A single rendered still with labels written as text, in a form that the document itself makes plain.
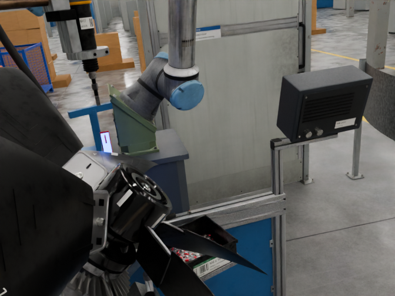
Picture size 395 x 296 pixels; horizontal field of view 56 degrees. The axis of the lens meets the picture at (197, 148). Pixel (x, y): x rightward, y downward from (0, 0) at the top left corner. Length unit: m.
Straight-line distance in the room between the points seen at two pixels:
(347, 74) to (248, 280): 0.80
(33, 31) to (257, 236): 7.65
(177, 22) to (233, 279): 0.91
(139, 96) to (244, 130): 1.59
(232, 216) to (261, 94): 1.66
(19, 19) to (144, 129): 7.38
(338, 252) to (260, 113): 1.11
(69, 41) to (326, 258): 2.07
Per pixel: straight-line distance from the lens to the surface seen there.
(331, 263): 2.41
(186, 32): 1.16
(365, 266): 2.43
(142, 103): 1.33
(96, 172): 0.66
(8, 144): 0.43
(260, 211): 1.30
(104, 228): 0.60
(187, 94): 1.22
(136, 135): 1.35
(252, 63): 2.73
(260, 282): 1.51
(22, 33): 8.61
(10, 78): 0.76
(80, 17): 0.65
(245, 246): 1.38
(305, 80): 1.21
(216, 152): 2.80
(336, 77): 1.26
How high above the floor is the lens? 1.51
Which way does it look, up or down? 22 degrees down
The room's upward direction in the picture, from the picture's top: 6 degrees counter-clockwise
